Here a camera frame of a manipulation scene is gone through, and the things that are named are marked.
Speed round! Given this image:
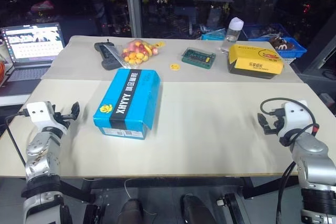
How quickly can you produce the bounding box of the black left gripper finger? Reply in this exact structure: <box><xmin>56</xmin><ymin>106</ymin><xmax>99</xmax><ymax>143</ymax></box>
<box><xmin>61</xmin><ymin>101</ymin><xmax>81</xmax><ymax>121</ymax></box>

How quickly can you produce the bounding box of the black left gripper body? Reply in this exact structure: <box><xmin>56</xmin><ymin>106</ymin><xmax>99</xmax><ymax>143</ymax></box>
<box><xmin>52</xmin><ymin>105</ymin><xmax>66</xmax><ymax>126</ymax></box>

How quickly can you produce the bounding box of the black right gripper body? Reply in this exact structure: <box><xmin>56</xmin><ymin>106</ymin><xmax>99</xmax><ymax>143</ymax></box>
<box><xmin>271</xmin><ymin>109</ymin><xmax>286</xmax><ymax>132</ymax></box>

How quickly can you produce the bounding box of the blue cardboard box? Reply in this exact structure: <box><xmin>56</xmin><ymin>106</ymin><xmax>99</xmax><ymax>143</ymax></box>
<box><xmin>92</xmin><ymin>68</ymin><xmax>162</xmax><ymax>141</ymax></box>

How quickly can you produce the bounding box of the yellow and black box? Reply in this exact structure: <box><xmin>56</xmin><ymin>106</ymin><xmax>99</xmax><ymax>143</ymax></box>
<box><xmin>226</xmin><ymin>44</ymin><xmax>285</xmax><ymax>80</ymax></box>

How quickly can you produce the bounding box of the black handheld controller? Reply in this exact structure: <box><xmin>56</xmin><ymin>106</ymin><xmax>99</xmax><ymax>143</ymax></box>
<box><xmin>94</xmin><ymin>40</ymin><xmax>127</xmax><ymax>71</ymax></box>

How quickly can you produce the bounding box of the blue plastic crate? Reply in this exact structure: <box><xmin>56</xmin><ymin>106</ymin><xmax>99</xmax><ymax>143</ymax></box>
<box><xmin>240</xmin><ymin>23</ymin><xmax>308</xmax><ymax>64</ymax></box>

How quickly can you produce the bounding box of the open grey laptop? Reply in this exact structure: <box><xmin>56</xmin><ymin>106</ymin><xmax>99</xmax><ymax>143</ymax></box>
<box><xmin>0</xmin><ymin>22</ymin><xmax>67</xmax><ymax>89</ymax></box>

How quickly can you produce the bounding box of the brown object in crate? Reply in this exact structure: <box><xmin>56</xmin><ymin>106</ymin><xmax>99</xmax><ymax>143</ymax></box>
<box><xmin>269</xmin><ymin>36</ymin><xmax>299</xmax><ymax>51</ymax></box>

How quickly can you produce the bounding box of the clear bag of toy fruit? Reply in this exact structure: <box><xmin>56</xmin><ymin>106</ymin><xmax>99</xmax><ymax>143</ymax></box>
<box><xmin>121</xmin><ymin>38</ymin><xmax>165</xmax><ymax>66</ymax></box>

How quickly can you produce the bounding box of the green screwdriver bit case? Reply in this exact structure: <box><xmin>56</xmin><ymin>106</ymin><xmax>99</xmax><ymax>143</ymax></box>
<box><xmin>181</xmin><ymin>47</ymin><xmax>217</xmax><ymax>70</ymax></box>

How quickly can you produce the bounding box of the clear bottle with white cap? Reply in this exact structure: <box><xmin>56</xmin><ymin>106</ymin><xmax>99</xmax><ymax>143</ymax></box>
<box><xmin>219</xmin><ymin>17</ymin><xmax>245</xmax><ymax>54</ymax></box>

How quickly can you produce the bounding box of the teal flat box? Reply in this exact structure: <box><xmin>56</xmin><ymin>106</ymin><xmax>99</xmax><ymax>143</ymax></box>
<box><xmin>200</xmin><ymin>27</ymin><xmax>227</xmax><ymax>41</ymax></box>

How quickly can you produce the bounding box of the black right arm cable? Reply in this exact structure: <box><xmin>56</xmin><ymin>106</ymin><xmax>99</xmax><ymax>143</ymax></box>
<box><xmin>259</xmin><ymin>98</ymin><xmax>320</xmax><ymax>146</ymax></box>

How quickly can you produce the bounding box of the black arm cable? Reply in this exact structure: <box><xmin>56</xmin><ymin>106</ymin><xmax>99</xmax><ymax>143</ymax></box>
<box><xmin>5</xmin><ymin>110</ymin><xmax>30</xmax><ymax>157</ymax></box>
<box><xmin>259</xmin><ymin>98</ymin><xmax>320</xmax><ymax>146</ymax></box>

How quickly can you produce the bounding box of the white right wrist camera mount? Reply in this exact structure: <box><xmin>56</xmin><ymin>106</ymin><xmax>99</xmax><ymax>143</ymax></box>
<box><xmin>277</xmin><ymin>101</ymin><xmax>316</xmax><ymax>138</ymax></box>

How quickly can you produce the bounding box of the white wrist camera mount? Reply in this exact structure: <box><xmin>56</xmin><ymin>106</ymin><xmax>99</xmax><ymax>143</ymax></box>
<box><xmin>26</xmin><ymin>101</ymin><xmax>70</xmax><ymax>136</ymax></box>
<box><xmin>277</xmin><ymin>101</ymin><xmax>316</xmax><ymax>138</ymax></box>

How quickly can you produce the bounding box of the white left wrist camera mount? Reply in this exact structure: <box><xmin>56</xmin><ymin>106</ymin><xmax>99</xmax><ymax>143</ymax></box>
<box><xmin>26</xmin><ymin>101</ymin><xmax>70</xmax><ymax>136</ymax></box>

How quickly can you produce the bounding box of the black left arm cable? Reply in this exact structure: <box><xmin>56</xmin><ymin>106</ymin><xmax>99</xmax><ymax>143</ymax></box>
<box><xmin>5</xmin><ymin>110</ymin><xmax>30</xmax><ymax>157</ymax></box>

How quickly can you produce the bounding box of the thin white cord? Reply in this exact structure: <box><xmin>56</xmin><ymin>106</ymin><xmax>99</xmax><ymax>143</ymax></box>
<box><xmin>124</xmin><ymin>177</ymin><xmax>132</xmax><ymax>199</ymax></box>

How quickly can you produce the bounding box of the grey window frame post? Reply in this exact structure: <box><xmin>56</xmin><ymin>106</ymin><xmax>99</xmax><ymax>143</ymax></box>
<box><xmin>123</xmin><ymin>0</ymin><xmax>144</xmax><ymax>37</ymax></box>

